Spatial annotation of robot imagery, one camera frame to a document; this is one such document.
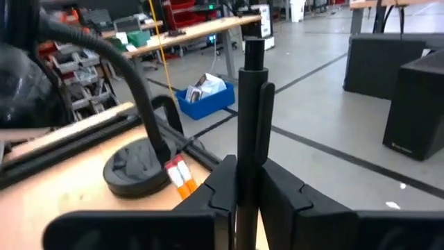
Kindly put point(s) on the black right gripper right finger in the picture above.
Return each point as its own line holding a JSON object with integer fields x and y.
{"x": 288, "y": 198}

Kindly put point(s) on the black pen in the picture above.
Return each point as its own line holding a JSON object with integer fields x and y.
{"x": 249, "y": 121}

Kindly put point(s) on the grey parts shelf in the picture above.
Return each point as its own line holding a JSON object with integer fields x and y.
{"x": 79, "y": 76}

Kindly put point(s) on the large black floor box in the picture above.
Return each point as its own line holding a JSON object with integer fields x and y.
{"x": 374, "y": 66}

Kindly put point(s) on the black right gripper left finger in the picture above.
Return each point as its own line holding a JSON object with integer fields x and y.
{"x": 222, "y": 194}

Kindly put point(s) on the white floor sign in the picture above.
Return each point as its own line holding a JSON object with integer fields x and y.
{"x": 266, "y": 24}

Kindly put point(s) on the green storage bin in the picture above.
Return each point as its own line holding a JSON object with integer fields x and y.
{"x": 138, "y": 38}

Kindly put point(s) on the red storage shelf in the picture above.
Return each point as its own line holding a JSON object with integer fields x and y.
{"x": 180, "y": 14}

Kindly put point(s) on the white trash bin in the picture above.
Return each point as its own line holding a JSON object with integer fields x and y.
{"x": 297, "y": 10}

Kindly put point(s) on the black tower box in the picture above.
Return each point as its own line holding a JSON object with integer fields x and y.
{"x": 416, "y": 111}

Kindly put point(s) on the black frame bracket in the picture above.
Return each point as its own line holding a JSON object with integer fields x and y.
{"x": 173, "y": 111}

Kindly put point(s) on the blue plastic bin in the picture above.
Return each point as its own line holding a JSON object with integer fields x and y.
{"x": 208, "y": 106}

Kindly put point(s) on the white printed carton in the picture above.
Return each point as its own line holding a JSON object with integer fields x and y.
{"x": 193, "y": 94}
{"x": 211, "y": 85}

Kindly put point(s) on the wooden background desk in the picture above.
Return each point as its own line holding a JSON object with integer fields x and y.
{"x": 357, "y": 21}
{"x": 194, "y": 33}

